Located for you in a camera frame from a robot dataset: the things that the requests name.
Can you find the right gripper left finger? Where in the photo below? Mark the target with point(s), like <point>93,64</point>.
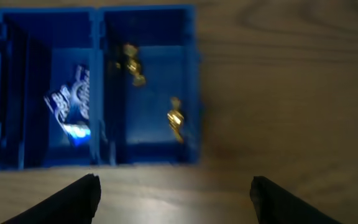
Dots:
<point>70,202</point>

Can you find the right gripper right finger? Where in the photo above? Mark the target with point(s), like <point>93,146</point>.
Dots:
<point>275,205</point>

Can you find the gold candy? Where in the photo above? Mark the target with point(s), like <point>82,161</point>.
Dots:
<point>176,119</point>
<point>134,67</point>

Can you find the blue tray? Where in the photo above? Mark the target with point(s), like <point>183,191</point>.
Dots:
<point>154,102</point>

